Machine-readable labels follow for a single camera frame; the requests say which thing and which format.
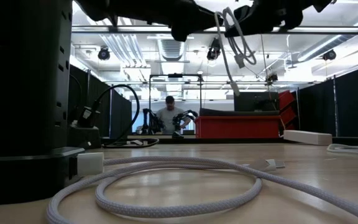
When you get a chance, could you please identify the white braided USB cable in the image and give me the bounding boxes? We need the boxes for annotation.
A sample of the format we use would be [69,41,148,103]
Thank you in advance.
[45,151,358,224]

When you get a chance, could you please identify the black monitor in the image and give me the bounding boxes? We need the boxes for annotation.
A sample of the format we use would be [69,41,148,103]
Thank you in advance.
[233,91,280,112]

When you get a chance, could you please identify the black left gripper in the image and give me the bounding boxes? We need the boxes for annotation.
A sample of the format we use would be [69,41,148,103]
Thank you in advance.
[116,0,224,42]

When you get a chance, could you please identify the black partition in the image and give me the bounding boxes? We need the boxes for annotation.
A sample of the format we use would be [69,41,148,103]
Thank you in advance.
[69,63,133,139]
[296,61,358,138]

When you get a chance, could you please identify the black tower power strip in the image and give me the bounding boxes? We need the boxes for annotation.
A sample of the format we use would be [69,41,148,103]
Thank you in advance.
[0,0,86,207]

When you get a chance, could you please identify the thin black station frame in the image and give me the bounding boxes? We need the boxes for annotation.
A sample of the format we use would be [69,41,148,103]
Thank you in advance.
[149,73,203,135]

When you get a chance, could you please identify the long black USB cable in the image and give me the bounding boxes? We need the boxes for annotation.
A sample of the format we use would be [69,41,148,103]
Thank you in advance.
[95,83,160,149]

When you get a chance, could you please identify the small black USB charger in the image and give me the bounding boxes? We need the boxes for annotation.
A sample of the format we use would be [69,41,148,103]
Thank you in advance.
[76,105,101,128]

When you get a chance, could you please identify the person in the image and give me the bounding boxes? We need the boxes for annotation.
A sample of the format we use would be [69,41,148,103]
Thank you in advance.
[155,95,192,135]

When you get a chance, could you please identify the black overhead crossbeam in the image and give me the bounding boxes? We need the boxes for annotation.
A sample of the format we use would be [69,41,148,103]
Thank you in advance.
[71,24,358,35]

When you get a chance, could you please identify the thin white USB cable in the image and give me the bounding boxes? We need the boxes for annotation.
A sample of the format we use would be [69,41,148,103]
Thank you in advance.
[326,142,358,157]
[213,6,258,96]

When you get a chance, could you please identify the red plastic bin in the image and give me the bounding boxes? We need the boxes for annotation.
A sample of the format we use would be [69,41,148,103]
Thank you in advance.
[194,114,282,139]

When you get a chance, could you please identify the red shelf bins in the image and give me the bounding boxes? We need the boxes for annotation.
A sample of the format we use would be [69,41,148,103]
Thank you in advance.
[277,89,300,131]

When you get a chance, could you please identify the black ceiling spotlight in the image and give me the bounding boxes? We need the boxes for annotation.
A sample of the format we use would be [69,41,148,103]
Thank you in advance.
[97,45,111,62]
[321,49,337,62]
[206,37,222,62]

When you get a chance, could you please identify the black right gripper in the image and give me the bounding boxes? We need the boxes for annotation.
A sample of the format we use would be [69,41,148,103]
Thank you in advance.
[225,0,332,37]

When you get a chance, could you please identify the white power strip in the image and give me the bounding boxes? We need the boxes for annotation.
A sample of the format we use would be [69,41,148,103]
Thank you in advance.
[283,129,333,146]

